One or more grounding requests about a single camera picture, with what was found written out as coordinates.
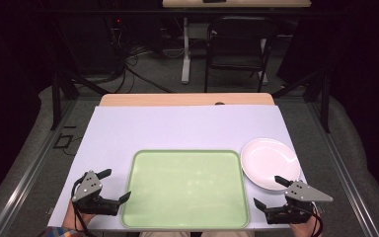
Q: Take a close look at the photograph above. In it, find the wooden table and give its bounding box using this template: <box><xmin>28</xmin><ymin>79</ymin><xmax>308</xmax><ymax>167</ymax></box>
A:
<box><xmin>98</xmin><ymin>92</ymin><xmax>276</xmax><ymax>107</ymax></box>

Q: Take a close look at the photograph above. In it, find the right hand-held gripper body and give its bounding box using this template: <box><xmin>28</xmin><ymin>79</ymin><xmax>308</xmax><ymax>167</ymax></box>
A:
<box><xmin>264</xmin><ymin>180</ymin><xmax>335</xmax><ymax>226</ymax></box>

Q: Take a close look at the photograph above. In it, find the black horizontal bar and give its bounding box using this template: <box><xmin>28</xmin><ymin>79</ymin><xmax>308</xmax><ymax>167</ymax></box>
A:
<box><xmin>29</xmin><ymin>8</ymin><xmax>347</xmax><ymax>16</ymax></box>

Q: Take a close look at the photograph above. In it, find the white desk leg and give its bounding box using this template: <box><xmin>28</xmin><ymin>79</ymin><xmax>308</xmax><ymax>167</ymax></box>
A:
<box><xmin>181</xmin><ymin>17</ymin><xmax>192</xmax><ymax>85</ymax></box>
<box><xmin>259</xmin><ymin>39</ymin><xmax>269</xmax><ymax>85</ymax></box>

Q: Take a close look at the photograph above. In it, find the person's right hand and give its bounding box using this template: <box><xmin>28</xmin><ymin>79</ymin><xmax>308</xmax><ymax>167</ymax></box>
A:
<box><xmin>288</xmin><ymin>208</ymin><xmax>323</xmax><ymax>237</ymax></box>

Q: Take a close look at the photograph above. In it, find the person's left hand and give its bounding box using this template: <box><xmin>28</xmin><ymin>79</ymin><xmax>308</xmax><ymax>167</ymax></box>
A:
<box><xmin>61</xmin><ymin>200</ymin><xmax>96</xmax><ymax>232</ymax></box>

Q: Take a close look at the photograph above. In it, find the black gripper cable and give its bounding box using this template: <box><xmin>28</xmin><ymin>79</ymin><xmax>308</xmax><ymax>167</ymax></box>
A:
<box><xmin>70</xmin><ymin>176</ymin><xmax>97</xmax><ymax>237</ymax></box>
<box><xmin>309</xmin><ymin>200</ymin><xmax>324</xmax><ymax>237</ymax></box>

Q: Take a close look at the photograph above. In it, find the pale lavender table sheet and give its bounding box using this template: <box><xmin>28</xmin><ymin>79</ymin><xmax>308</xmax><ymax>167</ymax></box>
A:
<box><xmin>47</xmin><ymin>105</ymin><xmax>309</xmax><ymax>232</ymax></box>

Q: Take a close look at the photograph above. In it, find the white round plate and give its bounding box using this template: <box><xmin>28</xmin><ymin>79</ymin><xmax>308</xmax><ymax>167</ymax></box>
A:
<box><xmin>240</xmin><ymin>137</ymin><xmax>302</xmax><ymax>193</ymax></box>

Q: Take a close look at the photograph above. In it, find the aluminium floor rail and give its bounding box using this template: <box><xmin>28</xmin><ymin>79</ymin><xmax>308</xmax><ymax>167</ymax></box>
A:
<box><xmin>0</xmin><ymin>98</ymin><xmax>77</xmax><ymax>237</ymax></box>
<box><xmin>305</xmin><ymin>98</ymin><xmax>379</xmax><ymax>237</ymax></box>

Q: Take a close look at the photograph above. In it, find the black folding chair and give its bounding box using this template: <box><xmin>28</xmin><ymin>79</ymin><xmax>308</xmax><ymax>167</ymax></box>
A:
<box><xmin>204</xmin><ymin>16</ymin><xmax>279</xmax><ymax>94</ymax></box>

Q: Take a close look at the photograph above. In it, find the light green tray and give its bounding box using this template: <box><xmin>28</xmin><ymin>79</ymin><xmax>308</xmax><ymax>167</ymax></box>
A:
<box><xmin>120</xmin><ymin>149</ymin><xmax>251</xmax><ymax>230</ymax></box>

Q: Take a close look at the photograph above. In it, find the bundle of floor cables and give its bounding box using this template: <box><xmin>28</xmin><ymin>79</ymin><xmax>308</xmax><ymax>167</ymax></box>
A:
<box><xmin>103</xmin><ymin>18</ymin><xmax>176</xmax><ymax>95</ymax></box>

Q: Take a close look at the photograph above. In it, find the black metal stand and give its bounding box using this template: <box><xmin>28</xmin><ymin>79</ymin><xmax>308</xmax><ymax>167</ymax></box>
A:
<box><xmin>270</xmin><ymin>68</ymin><xmax>332</xmax><ymax>134</ymax></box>
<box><xmin>49</xmin><ymin>70</ymin><xmax>111</xmax><ymax>131</ymax></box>

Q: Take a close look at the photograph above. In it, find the black floor frame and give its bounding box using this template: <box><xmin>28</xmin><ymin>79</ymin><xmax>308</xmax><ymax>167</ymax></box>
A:
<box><xmin>52</xmin><ymin>124</ymin><xmax>77</xmax><ymax>150</ymax></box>

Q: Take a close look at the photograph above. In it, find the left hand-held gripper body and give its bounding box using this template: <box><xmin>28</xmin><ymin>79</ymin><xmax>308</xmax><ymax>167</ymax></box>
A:
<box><xmin>71</xmin><ymin>169</ymin><xmax>122</xmax><ymax>217</ymax></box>

